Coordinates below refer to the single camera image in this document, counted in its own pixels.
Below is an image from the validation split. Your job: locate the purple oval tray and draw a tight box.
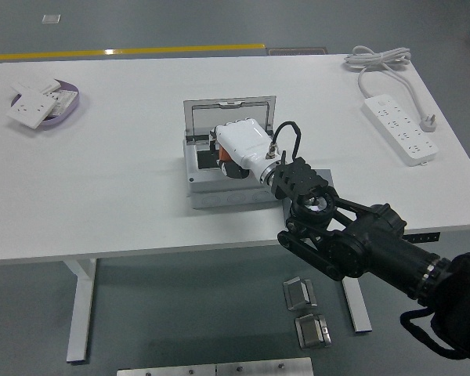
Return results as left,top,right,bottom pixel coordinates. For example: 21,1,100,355
9,80,81,128

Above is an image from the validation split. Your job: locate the white power strip with cord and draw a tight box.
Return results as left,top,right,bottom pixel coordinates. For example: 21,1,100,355
343,45,439,168

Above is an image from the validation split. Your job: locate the small printed socket plate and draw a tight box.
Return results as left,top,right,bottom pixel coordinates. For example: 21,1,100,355
46,89,78,118

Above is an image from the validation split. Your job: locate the white wall switch plate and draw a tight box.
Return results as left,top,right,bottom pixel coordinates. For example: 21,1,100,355
10,78,62,96

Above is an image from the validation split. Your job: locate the grey junction box with lid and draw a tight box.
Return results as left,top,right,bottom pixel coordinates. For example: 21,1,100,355
183,95,289,210

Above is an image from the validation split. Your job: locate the long metal base plate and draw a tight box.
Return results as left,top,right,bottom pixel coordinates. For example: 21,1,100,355
116,363,217,376

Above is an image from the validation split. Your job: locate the closed metal floor block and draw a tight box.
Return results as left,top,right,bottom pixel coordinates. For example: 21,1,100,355
295,313,333,349

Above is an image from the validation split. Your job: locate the black table control panel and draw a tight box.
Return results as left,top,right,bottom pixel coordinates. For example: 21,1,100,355
405,233,441,244

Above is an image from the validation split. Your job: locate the white table leg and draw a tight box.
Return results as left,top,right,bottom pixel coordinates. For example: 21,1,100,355
62,258,99,363
340,277,373,334

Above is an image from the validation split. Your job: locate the metal base plate with screws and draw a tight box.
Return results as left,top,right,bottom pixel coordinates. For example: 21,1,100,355
215,356,314,376

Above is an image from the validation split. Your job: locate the yellow floor tape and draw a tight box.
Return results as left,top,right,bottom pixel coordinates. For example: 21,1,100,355
0,43,266,62

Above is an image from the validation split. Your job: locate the open metal floor block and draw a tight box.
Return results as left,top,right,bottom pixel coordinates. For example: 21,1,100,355
282,276,318,312

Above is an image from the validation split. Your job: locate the large white wall socket plate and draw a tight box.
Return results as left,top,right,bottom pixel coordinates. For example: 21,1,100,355
5,89,58,129

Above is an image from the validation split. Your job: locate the brown floor cover plate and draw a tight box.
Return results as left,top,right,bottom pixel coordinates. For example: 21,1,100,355
266,46,329,56

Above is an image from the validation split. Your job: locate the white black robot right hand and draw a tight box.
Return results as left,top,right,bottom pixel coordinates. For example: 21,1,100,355
208,118,281,180

